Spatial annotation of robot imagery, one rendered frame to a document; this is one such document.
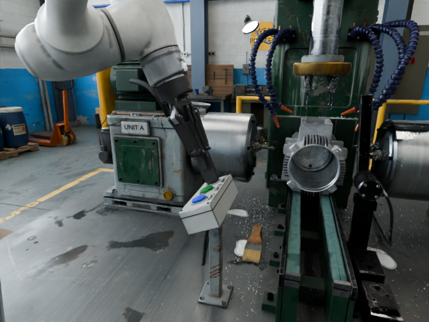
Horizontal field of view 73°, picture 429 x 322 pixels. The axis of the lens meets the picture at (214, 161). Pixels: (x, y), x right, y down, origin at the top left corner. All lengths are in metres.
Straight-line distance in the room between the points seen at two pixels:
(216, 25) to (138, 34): 5.74
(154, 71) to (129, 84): 0.46
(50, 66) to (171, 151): 0.53
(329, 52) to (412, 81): 5.42
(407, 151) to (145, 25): 0.76
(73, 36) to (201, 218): 0.38
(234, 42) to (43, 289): 5.76
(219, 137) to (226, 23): 5.40
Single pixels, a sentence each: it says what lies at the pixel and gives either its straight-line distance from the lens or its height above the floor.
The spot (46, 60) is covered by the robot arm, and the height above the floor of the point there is 1.33.
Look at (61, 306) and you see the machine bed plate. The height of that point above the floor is 0.80.
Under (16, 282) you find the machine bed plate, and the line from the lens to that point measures 0.94.
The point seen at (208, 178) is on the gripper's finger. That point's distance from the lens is 0.66.
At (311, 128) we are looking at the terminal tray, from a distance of 1.01.
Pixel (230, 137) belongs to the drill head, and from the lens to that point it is 0.95.
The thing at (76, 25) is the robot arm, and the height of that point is 1.38.
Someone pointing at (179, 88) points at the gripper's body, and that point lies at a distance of 0.61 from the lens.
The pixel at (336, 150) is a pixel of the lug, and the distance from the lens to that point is 0.95.
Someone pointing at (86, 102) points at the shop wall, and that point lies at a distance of 7.77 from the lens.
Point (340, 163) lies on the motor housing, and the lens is 0.98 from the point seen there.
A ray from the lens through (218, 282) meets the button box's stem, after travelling 0.72.
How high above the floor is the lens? 1.31
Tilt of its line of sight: 17 degrees down
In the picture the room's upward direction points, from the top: straight up
